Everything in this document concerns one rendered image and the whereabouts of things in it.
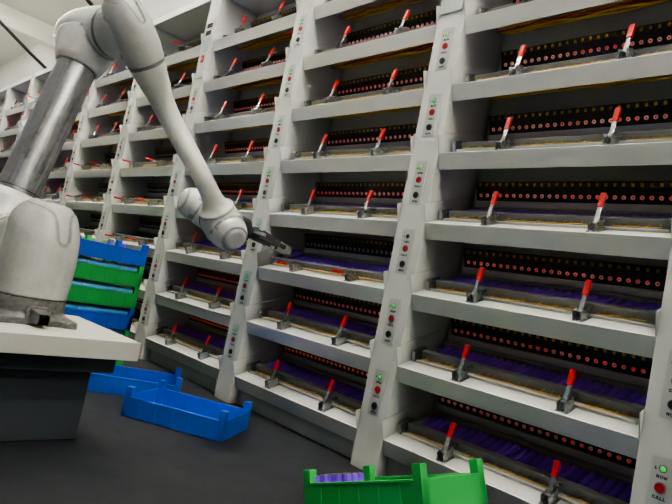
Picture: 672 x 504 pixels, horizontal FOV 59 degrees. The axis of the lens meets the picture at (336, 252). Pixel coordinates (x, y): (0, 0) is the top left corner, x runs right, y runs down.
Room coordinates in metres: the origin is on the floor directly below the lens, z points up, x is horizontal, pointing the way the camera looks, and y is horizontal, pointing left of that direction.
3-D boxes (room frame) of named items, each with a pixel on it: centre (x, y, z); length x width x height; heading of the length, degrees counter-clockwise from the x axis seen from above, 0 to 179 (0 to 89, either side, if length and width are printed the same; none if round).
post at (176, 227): (2.69, 0.70, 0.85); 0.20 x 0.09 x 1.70; 133
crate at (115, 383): (1.98, 0.57, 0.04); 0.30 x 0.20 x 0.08; 105
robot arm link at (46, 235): (1.37, 0.68, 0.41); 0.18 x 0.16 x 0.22; 59
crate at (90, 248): (2.15, 0.86, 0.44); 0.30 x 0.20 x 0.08; 141
